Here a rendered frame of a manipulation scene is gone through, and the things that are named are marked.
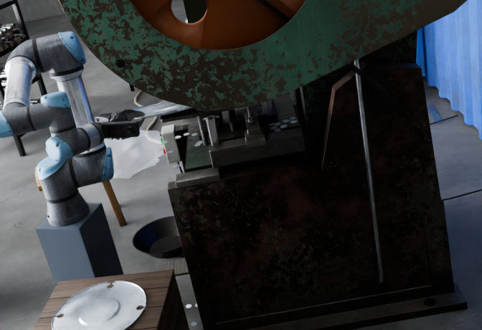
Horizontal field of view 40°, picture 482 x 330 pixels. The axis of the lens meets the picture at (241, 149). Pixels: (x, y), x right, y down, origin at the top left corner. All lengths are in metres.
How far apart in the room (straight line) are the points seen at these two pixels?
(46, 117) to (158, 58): 0.41
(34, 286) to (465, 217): 1.85
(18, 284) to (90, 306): 1.01
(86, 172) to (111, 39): 0.76
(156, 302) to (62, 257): 0.55
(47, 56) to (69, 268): 0.78
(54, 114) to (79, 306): 0.61
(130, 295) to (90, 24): 0.87
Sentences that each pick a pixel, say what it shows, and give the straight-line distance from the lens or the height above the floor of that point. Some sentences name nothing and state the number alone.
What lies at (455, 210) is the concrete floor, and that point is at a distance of 2.96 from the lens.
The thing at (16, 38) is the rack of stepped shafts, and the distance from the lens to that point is 4.55.
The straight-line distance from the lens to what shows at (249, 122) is 2.10.
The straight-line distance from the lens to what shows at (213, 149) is 2.09.
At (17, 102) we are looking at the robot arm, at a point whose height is 0.99.
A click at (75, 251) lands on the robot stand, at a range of 2.47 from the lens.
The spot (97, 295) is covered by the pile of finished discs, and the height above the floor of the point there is 0.35.
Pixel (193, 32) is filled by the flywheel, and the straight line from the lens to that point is 1.78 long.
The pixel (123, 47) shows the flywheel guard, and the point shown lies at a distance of 1.73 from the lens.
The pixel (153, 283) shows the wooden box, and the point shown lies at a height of 0.35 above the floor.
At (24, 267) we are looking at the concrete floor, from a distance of 3.23.
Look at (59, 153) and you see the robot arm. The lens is 1.96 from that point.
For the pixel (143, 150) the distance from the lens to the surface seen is 3.71.
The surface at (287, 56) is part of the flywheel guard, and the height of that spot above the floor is 1.04.
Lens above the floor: 1.54
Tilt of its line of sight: 24 degrees down
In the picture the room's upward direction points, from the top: 11 degrees counter-clockwise
